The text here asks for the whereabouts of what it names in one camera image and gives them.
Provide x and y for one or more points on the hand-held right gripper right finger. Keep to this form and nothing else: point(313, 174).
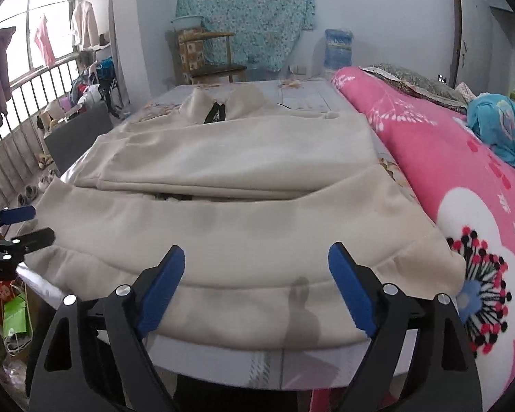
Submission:
point(352, 292)

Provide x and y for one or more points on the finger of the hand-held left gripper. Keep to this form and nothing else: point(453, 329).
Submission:
point(17, 214)
point(34, 240)

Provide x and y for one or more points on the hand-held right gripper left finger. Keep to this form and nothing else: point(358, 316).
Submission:
point(163, 292)

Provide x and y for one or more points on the cream zip jacket black trim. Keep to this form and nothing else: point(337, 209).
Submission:
point(240, 158)

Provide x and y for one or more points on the pile of mixed clothes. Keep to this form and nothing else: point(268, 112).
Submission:
point(94, 86)

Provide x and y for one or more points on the row of shoes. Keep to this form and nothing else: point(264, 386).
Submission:
point(30, 191)

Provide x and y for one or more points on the green paper bag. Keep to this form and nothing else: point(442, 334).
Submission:
point(17, 317)

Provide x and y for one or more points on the dark grey board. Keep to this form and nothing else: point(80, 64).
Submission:
point(77, 137)

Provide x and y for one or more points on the metal window railing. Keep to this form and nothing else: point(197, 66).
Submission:
point(21, 107)

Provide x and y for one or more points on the pink floral blanket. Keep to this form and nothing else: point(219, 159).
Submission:
point(433, 158)

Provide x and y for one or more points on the pink hanging garment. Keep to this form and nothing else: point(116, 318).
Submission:
point(45, 40)

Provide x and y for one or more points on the light hanging jacket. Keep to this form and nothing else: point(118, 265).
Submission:
point(85, 23)

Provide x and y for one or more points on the grey patterned pillow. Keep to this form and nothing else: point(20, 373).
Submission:
point(412, 79)

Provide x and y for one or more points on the blue cartoon print cloth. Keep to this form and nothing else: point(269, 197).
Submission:
point(493, 120)

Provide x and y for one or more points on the wooden chair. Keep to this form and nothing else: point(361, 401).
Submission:
point(219, 68)

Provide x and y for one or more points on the patterned cardboard box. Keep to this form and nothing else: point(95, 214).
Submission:
point(191, 55)

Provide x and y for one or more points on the blue water jug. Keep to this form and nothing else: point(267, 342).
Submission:
point(338, 49)

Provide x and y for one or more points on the light blue basin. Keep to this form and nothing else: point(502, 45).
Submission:
point(186, 21)

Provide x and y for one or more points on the grey door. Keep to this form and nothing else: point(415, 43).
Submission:
point(476, 43)

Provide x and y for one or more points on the teal floral hanging cloth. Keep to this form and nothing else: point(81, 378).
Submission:
point(257, 8)

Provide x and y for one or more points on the wall socket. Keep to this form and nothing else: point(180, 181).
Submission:
point(300, 69)

